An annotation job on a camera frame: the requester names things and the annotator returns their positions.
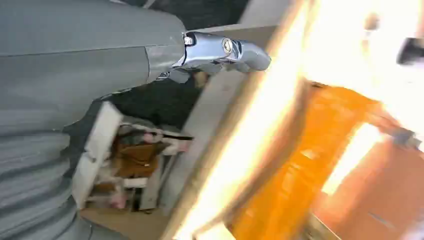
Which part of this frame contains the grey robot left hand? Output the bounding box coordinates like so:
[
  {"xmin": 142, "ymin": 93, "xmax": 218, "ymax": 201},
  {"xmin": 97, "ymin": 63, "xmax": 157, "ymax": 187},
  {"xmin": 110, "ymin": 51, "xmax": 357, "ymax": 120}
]
[{"xmin": 0, "ymin": 0, "xmax": 272, "ymax": 137}]

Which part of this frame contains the white shelf rack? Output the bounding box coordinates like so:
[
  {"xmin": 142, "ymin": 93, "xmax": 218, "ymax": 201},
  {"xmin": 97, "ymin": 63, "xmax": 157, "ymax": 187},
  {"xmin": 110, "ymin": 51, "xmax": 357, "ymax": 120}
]
[{"xmin": 72, "ymin": 100, "xmax": 195, "ymax": 213}]

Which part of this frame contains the brown bag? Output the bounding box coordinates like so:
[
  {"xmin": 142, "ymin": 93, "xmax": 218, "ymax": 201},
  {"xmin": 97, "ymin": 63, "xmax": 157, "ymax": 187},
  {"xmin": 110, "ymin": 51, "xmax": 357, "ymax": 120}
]
[{"xmin": 110, "ymin": 140, "xmax": 167, "ymax": 180}]

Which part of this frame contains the ribbed grey left arm sleeve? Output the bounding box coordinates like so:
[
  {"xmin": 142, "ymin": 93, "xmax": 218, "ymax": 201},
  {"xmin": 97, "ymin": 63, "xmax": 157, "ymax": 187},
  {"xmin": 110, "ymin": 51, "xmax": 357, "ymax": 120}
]
[{"xmin": 0, "ymin": 131, "xmax": 130, "ymax": 240}]

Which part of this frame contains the black object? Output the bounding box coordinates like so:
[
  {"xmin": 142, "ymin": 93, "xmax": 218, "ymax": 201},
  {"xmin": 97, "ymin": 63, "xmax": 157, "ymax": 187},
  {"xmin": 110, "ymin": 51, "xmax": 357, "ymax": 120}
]
[{"xmin": 396, "ymin": 37, "xmax": 424, "ymax": 66}]

